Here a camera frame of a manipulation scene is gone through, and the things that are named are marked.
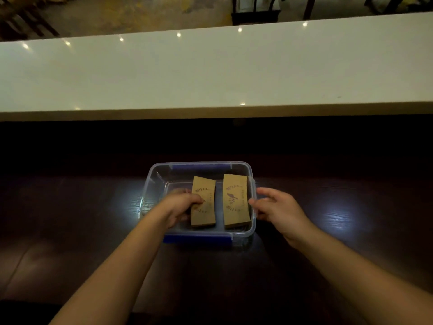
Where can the person's left hand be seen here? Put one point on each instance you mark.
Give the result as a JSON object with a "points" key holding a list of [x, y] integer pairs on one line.
{"points": [[177, 208]]}

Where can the person's right hand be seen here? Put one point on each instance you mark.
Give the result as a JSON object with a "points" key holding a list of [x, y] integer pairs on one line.
{"points": [[284, 216]]}

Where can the person's left fingers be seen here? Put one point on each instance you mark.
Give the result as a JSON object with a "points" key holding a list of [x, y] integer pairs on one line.
{"points": [[194, 199]]}

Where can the person's right thumb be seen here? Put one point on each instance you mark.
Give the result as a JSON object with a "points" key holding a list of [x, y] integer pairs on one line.
{"points": [[257, 204]]}

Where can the clear plastic container blue clips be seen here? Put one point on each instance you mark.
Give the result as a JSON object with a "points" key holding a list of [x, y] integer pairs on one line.
{"points": [[159, 186]]}

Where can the person's left forearm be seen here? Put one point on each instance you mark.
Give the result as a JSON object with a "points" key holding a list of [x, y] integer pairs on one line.
{"points": [[115, 277]]}

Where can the person's right forearm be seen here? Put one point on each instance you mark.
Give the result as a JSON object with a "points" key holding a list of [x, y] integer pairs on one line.
{"points": [[358, 284]]}

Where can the white counter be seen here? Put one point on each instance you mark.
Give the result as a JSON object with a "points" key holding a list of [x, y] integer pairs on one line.
{"points": [[216, 67]]}

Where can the dark wooden chair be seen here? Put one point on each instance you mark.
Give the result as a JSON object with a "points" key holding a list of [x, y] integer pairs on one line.
{"points": [[23, 20], [395, 3]]}

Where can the black metal chair frame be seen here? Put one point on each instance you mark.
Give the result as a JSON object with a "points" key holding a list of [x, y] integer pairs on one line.
{"points": [[255, 11]]}

